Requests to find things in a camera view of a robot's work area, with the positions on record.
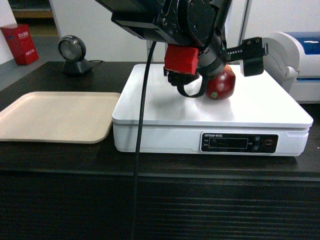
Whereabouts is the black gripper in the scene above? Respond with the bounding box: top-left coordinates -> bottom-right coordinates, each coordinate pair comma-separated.
159,0 -> 269,98

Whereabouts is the dark red mango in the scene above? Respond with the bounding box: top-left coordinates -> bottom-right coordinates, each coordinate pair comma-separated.
205,65 -> 236,100

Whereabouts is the white checkout scale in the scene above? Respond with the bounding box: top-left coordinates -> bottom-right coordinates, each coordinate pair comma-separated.
112,63 -> 314,157

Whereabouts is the white blue label printer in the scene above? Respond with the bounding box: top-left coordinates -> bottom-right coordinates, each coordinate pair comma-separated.
262,31 -> 320,104

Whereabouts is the beige plastic tray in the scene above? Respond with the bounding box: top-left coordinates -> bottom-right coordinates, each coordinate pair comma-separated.
0,91 -> 120,144

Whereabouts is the black barcode scanner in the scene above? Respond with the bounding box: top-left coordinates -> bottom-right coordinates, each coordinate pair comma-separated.
58,35 -> 93,76

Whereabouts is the red fire extinguisher box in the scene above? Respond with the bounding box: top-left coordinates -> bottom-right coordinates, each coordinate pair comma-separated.
0,24 -> 39,66

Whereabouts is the red wrist camera mount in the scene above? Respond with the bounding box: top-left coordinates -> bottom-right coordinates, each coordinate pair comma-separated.
164,44 -> 199,75

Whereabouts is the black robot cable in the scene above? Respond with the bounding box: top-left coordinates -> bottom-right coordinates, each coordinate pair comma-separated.
131,41 -> 158,240

